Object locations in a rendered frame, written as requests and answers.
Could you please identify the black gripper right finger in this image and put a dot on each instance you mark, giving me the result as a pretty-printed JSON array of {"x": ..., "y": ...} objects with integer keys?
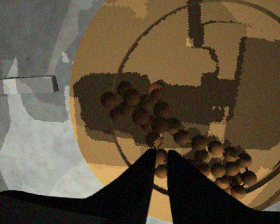
[{"x": 195, "y": 199}]

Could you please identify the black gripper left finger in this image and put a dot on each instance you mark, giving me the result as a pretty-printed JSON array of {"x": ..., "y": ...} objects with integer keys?
[{"x": 126, "y": 200}]

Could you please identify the round wooden bead board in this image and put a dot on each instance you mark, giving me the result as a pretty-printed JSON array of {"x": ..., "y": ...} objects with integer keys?
[{"x": 219, "y": 61}]

